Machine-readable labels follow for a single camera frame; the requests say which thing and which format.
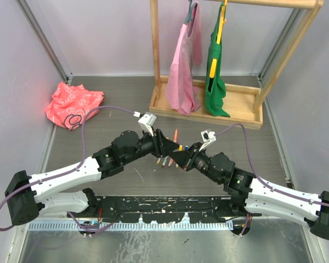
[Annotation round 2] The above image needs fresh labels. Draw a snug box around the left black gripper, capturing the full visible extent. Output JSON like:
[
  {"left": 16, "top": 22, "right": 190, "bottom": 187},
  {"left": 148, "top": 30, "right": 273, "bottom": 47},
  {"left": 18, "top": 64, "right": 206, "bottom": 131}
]
[{"left": 122, "top": 126, "right": 179, "bottom": 165}]

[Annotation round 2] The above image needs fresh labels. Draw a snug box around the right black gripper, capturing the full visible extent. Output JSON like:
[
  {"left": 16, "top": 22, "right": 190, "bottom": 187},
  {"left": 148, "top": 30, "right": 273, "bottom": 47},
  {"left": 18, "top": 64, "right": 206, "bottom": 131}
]
[{"left": 169, "top": 142, "right": 222, "bottom": 185}]

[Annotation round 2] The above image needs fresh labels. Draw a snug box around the orange marker pen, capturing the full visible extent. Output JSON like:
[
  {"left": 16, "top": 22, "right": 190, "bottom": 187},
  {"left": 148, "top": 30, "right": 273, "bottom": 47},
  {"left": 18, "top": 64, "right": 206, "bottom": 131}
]
[{"left": 174, "top": 129, "right": 178, "bottom": 142}]

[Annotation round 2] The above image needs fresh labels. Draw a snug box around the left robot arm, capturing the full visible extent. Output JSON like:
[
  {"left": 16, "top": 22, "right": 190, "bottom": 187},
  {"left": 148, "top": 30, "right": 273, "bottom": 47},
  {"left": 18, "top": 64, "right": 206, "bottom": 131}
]
[{"left": 5, "top": 129, "right": 179, "bottom": 226}]

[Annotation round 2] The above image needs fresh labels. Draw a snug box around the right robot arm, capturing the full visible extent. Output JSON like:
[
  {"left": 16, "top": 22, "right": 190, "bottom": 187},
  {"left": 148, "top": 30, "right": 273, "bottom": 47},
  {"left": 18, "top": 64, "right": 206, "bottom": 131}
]
[{"left": 170, "top": 144, "right": 329, "bottom": 241}]

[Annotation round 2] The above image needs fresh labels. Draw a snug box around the pink shirt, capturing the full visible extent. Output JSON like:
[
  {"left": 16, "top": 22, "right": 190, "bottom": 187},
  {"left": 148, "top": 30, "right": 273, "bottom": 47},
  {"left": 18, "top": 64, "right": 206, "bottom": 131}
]
[{"left": 166, "top": 2, "right": 203, "bottom": 116}]

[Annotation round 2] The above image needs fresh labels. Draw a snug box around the green shirt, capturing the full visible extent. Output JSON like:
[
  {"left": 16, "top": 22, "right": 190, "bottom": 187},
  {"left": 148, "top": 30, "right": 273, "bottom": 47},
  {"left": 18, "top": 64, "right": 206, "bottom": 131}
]
[{"left": 205, "top": 2, "right": 230, "bottom": 118}]

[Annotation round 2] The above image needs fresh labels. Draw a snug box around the wooden clothes rack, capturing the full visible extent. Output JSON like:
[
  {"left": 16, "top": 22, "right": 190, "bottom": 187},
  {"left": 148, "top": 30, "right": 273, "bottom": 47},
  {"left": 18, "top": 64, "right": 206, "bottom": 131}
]
[{"left": 149, "top": 1, "right": 323, "bottom": 129}]

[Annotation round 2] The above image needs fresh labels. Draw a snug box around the yellow clothes hanger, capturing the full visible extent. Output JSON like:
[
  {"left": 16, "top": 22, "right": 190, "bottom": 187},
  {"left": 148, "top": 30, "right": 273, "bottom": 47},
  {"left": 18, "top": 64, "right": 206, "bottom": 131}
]
[{"left": 209, "top": 0, "right": 228, "bottom": 78}]

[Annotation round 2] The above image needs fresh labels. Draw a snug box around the red patterned cloth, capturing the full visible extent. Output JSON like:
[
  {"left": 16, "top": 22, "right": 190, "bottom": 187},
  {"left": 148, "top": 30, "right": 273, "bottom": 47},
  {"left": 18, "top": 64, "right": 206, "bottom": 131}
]
[{"left": 44, "top": 82, "right": 104, "bottom": 130}]

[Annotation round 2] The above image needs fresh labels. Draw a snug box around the grey clothes hanger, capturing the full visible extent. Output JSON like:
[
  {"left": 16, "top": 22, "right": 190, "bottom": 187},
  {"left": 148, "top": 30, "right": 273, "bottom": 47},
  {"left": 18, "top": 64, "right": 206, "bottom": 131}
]
[{"left": 184, "top": 0, "right": 197, "bottom": 24}]

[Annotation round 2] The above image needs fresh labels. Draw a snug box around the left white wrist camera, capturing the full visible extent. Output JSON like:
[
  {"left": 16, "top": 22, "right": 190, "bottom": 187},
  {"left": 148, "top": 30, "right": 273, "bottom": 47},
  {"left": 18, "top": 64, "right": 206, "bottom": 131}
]
[{"left": 138, "top": 112, "right": 157, "bottom": 136}]

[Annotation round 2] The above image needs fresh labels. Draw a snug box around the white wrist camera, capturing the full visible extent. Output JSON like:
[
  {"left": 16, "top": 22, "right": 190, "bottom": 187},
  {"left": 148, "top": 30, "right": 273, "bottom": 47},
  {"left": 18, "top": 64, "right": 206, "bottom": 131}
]
[
  {"left": 199, "top": 129, "right": 217, "bottom": 151},
  {"left": 138, "top": 112, "right": 157, "bottom": 136}
]

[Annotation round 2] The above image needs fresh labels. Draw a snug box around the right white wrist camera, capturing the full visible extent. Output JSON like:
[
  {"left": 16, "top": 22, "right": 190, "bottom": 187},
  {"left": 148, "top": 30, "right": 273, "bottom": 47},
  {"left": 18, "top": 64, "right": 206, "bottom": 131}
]
[{"left": 199, "top": 129, "right": 217, "bottom": 151}]

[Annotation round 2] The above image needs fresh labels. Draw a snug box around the white cable duct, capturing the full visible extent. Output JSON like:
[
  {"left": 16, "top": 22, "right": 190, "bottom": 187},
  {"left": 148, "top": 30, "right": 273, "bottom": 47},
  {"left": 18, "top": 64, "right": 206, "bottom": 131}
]
[{"left": 27, "top": 220, "right": 234, "bottom": 231}]

